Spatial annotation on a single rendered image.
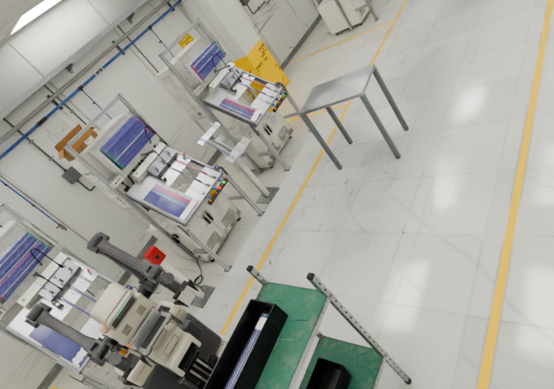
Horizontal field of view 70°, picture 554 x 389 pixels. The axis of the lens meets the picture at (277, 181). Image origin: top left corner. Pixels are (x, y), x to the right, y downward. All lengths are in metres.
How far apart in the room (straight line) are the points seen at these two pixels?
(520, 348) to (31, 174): 4.97
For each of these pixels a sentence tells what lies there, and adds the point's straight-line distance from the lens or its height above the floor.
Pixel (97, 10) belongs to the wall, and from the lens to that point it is 6.26.
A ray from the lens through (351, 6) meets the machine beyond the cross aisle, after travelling 7.48.
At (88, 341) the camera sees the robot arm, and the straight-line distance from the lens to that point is 2.20.
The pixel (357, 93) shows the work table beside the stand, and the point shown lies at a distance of 3.55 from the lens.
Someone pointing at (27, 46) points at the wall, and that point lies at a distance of 5.77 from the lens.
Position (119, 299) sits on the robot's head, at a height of 1.33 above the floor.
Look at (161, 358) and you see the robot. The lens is 2.67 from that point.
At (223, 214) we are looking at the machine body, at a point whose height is 0.25.
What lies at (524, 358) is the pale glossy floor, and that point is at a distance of 2.56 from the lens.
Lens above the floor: 2.31
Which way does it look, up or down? 29 degrees down
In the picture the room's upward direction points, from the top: 40 degrees counter-clockwise
